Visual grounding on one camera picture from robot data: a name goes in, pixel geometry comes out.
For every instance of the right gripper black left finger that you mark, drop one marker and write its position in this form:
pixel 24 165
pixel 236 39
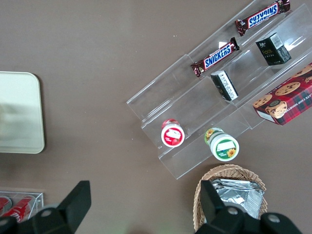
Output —
pixel 73 209

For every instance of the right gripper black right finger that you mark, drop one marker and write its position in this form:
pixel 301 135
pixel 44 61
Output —
pixel 219 217

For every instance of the light tan wicker basket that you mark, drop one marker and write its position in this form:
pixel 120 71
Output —
pixel 243 171

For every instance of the cream plastic serving tray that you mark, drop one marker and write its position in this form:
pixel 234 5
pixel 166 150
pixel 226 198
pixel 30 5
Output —
pixel 26 109

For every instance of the stack of foil trays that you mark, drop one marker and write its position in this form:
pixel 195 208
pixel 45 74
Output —
pixel 243 197

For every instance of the clear acrylic bottle rack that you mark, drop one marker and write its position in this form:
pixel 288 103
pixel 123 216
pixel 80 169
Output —
pixel 39 202

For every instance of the red cola bottle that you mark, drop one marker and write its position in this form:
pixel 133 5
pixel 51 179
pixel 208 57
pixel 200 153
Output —
pixel 5 203
pixel 19 210

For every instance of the green lid yogurt cup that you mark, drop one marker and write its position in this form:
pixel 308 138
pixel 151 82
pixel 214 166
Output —
pixel 224 147

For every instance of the red lid yogurt cup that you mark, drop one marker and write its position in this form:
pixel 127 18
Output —
pixel 172 135

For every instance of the clear acrylic step riser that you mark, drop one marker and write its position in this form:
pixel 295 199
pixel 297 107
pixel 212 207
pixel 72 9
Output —
pixel 246 56
pixel 170 97

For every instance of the small black carton box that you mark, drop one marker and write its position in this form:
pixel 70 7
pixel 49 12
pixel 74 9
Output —
pixel 273 50
pixel 224 85

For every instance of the red plaid cookie box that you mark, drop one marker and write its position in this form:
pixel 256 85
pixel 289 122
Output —
pixel 287 97

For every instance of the Snickers chocolate bar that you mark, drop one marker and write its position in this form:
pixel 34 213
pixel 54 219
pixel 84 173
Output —
pixel 263 15
pixel 217 57

